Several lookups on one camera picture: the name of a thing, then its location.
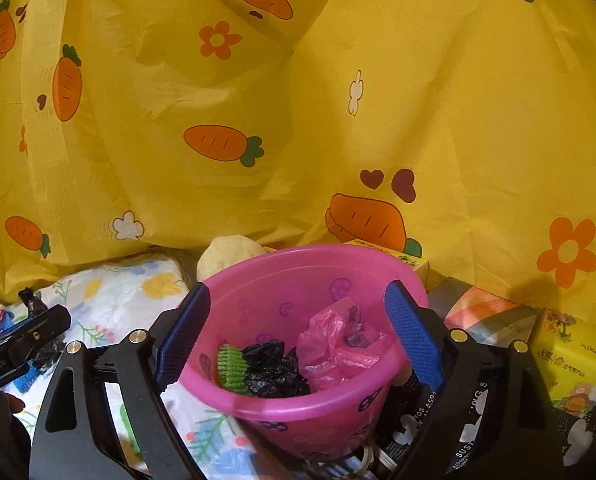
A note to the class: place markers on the yellow carrot print curtain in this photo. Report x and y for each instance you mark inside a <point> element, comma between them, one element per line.
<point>298,110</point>

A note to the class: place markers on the black box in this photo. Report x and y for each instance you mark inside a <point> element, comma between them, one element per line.
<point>470,435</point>
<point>585,440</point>

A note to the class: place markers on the cream plush ball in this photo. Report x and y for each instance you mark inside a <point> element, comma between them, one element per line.
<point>230,255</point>

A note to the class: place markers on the striped tissue pack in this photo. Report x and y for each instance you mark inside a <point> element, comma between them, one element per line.
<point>488,310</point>

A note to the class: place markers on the person's left hand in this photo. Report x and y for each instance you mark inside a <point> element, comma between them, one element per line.
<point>12,402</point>

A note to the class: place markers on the floral plastic tablecloth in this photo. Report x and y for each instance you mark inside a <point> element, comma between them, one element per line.
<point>127,290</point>

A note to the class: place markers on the pink plastic bag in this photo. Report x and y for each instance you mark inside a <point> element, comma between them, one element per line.
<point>338,345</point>

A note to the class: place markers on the yellow tissue pack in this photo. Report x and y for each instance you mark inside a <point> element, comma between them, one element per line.
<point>583,355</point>

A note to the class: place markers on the yellow green box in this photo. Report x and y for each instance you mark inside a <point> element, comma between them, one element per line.
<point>393,255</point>

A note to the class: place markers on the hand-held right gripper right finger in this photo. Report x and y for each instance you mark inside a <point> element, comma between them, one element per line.
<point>413,335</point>

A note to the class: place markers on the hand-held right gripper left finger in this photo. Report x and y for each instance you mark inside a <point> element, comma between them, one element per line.
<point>185,330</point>

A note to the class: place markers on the pink plastic bucket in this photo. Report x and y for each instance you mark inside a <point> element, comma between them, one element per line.
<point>278,290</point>

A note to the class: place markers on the green foam net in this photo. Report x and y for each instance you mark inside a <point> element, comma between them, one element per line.
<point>230,367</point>

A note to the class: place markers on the black plastic bag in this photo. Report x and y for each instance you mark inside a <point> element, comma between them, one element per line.
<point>273,370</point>

